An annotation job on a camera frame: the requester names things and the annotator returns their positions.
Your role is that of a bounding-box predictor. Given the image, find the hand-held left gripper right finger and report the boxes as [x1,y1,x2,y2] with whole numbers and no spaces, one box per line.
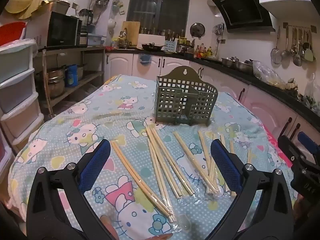
[207,139,295,240]

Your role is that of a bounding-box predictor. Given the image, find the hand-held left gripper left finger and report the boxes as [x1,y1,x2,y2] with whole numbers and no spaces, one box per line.
[26,139,112,240]

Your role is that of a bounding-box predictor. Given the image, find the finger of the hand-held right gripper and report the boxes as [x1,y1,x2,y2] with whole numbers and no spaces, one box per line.
[277,136,310,171]
[297,131,320,156]

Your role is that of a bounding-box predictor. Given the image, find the bunch of wooden chopsticks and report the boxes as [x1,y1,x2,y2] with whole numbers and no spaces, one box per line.
[110,126,252,223]

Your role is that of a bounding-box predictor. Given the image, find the green plastic utensil holder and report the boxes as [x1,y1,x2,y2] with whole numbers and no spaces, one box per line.
[155,66,218,126]

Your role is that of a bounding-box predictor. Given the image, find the row of hanging kitchen utensils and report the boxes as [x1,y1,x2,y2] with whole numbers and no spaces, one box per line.
[280,26,314,67]

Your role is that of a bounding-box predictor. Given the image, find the person's right hand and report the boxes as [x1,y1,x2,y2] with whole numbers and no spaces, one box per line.
[293,195,305,230]

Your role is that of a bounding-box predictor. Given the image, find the person's left hand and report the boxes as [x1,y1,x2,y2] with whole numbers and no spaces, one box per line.
[101,216,173,240]

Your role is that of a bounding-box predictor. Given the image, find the clear plastic bag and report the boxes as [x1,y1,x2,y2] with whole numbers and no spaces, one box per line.
[304,74,320,108]

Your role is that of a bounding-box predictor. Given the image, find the cartoon cat printed blanket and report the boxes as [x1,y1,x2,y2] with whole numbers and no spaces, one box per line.
[7,74,293,240]

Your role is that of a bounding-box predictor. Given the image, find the ginger pieces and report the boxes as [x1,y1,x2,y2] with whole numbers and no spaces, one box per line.
[285,77,299,92]

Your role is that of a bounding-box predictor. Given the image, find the plastic bag of vegetables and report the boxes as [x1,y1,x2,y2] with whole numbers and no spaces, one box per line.
[252,60,287,88]

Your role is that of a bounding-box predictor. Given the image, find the large steel pot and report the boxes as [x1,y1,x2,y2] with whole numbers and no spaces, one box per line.
[47,66,67,98]

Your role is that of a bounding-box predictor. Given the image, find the wooden shelf rack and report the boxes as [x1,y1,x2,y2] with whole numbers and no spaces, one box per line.
[37,46,105,118]

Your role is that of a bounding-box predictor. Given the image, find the blue canister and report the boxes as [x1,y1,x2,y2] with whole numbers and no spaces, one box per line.
[65,64,78,87]

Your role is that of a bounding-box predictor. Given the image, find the steel mesh strainer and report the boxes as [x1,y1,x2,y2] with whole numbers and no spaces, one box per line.
[270,26,282,64]

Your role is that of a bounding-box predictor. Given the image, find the steel bowls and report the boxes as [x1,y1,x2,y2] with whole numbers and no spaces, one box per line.
[221,57,253,74]

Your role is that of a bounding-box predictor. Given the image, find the white plastic drawer tower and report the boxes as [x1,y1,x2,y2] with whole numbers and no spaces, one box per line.
[0,39,45,155]

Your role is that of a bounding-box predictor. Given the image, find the row of sauce bottles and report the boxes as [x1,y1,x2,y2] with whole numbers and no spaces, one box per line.
[194,44,215,58]

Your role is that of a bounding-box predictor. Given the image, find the light blue plastic box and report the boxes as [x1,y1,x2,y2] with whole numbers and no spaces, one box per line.
[87,34,107,47]

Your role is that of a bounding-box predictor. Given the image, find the small silver appliance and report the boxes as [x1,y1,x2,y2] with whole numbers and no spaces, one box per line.
[76,31,88,46]

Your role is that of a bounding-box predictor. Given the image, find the light blue knife block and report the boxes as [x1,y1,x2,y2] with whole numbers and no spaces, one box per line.
[165,39,178,53]

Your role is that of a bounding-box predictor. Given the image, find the black wok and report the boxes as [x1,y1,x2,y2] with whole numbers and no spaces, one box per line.
[141,43,167,52]

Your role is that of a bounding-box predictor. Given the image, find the small hanging tools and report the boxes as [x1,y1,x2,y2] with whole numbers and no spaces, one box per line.
[212,24,225,36]

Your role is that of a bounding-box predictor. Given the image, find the white countertop box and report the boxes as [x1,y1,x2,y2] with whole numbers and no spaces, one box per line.
[138,34,167,46]

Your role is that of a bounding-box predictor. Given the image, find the steel pot lid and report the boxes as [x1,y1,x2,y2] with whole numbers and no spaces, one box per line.
[190,23,206,39]

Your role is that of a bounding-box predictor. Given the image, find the wooden cutting board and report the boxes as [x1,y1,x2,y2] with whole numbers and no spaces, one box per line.
[122,21,140,48]

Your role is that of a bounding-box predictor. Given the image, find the black microwave oven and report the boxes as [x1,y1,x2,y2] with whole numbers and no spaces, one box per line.
[26,11,82,47]

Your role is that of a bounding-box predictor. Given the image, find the black blender jug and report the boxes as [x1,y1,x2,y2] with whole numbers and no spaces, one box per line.
[79,9,94,28]

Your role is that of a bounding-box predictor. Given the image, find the black range hood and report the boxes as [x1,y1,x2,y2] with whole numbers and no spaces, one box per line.
[212,0,273,32]

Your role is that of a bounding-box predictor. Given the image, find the red plastic basin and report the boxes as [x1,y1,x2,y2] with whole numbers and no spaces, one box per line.
[0,22,27,47]

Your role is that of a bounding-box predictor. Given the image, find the grey pot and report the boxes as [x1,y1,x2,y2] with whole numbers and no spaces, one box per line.
[41,0,71,15]

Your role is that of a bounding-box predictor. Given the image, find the dark framed window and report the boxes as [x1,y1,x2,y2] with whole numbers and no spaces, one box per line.
[126,0,192,37]

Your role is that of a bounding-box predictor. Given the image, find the wall utensil rail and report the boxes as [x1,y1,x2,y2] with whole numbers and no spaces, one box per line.
[282,22,317,34]

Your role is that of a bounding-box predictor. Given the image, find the wall sponge rack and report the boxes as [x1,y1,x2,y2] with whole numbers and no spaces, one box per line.
[112,0,125,14]

